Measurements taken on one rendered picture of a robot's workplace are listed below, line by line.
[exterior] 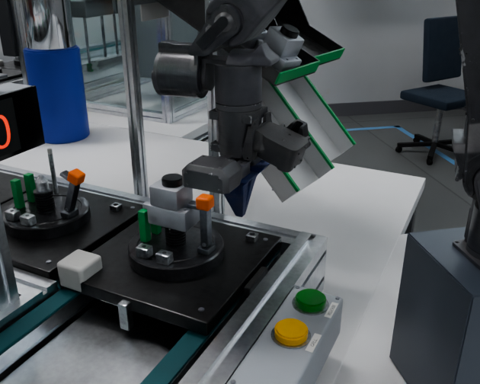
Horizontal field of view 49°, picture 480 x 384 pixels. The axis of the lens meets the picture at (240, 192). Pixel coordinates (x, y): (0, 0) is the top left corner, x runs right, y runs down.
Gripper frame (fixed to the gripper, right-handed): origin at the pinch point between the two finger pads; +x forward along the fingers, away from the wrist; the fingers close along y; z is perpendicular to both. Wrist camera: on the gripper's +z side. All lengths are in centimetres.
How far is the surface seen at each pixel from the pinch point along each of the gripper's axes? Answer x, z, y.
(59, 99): 8, -85, 54
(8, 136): -10.5, -19.4, -18.1
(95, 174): 22, -61, 39
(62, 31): -10, -84, 58
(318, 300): 12.3, 11.9, -1.9
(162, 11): -19.1, -31.8, 31.6
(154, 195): 1.8, -12.2, -2.3
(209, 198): 1.6, -4.5, -0.4
